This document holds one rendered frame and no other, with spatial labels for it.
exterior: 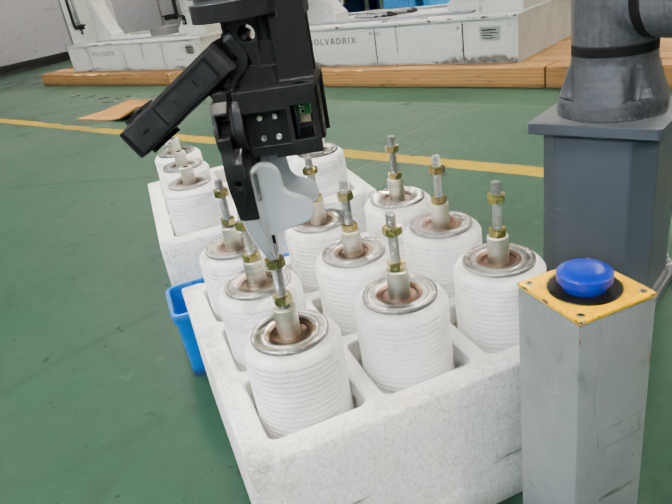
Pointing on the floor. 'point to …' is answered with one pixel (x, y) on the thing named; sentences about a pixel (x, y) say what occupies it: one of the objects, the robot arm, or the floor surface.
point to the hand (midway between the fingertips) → (263, 242)
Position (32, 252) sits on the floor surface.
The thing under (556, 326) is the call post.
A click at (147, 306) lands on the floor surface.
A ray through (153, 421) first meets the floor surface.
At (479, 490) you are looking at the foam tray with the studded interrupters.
